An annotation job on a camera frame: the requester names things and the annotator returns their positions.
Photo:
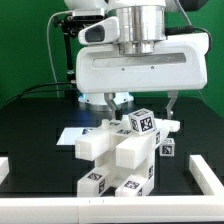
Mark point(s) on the white chair seat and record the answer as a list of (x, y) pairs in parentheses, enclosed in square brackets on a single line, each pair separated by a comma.
[(133, 156)]

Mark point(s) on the white chair back frame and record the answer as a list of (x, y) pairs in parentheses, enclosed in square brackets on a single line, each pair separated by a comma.
[(113, 132)]

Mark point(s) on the black camera stand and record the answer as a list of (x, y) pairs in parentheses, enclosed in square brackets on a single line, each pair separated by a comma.
[(71, 26)]

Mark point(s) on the white U-shaped fixture wall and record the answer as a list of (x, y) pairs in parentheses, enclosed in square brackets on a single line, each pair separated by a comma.
[(206, 207)]

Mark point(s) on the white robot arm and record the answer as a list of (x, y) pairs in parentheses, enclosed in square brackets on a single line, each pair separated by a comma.
[(128, 48)]

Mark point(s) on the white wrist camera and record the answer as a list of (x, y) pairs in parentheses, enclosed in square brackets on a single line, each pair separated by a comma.
[(106, 31)]

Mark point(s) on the white tag sheet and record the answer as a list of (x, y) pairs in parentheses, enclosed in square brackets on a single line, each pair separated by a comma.
[(74, 135)]

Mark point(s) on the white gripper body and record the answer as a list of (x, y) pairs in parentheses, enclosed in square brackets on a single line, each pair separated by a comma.
[(177, 63)]

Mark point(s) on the grey camera on stand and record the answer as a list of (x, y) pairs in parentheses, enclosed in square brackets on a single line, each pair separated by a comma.
[(88, 14)]

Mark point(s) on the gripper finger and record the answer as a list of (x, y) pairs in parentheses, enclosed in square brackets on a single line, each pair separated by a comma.
[(116, 110), (172, 95)]

